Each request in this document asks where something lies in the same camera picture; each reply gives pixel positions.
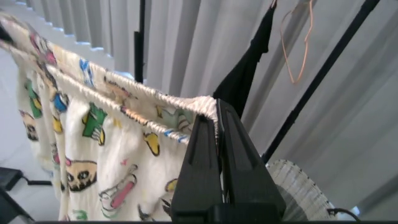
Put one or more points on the cream printed garment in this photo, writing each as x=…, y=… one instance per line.
x=109, y=140

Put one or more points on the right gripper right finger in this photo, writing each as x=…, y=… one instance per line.
x=248, y=186

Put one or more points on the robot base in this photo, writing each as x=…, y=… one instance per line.
x=9, y=179

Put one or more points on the white laundry basket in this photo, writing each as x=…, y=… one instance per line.
x=298, y=186

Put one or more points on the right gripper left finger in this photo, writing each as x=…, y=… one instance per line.
x=199, y=186

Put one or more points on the black garment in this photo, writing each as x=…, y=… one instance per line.
x=245, y=74

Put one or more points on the black clothes rack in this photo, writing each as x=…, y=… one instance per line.
x=317, y=77

